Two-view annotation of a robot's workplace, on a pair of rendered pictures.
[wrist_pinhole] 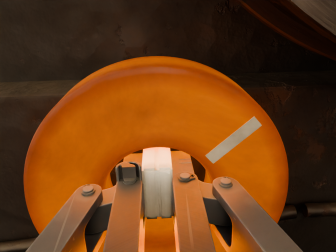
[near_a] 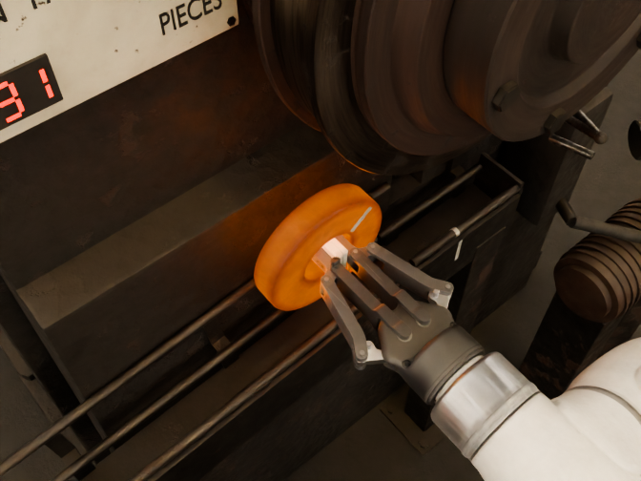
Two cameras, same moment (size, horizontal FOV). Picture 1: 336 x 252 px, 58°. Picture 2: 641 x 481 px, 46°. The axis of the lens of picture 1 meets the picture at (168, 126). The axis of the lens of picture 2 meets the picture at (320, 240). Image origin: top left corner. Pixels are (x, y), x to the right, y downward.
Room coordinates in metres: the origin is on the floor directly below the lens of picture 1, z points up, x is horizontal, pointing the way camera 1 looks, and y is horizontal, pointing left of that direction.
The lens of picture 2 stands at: (-0.20, 0.29, 1.48)
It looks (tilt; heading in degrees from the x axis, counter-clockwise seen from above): 54 degrees down; 322
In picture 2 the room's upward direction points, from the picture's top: straight up
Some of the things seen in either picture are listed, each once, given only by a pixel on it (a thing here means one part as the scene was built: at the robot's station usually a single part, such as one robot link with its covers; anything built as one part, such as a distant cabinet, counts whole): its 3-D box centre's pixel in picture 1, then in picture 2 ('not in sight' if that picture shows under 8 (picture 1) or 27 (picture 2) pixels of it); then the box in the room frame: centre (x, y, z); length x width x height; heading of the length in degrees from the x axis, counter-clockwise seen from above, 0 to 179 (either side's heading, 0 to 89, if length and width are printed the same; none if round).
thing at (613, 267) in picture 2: not in sight; (587, 321); (0.05, -0.53, 0.27); 0.22 x 0.13 x 0.53; 92
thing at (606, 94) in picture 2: not in sight; (546, 145); (0.19, -0.43, 0.68); 0.11 x 0.08 x 0.24; 2
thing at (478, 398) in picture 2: not in sight; (481, 402); (-0.06, 0.00, 0.83); 0.09 x 0.06 x 0.09; 92
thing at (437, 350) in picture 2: not in sight; (424, 345); (0.01, 0.00, 0.84); 0.09 x 0.08 x 0.07; 2
